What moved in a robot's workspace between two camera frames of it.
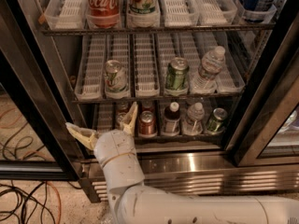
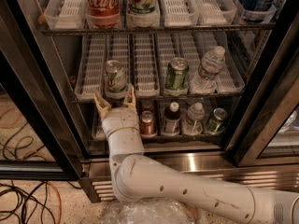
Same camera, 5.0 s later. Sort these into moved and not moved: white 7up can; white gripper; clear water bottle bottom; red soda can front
Moved: white gripper
Not moved: red soda can front; white 7up can; clear water bottle bottom
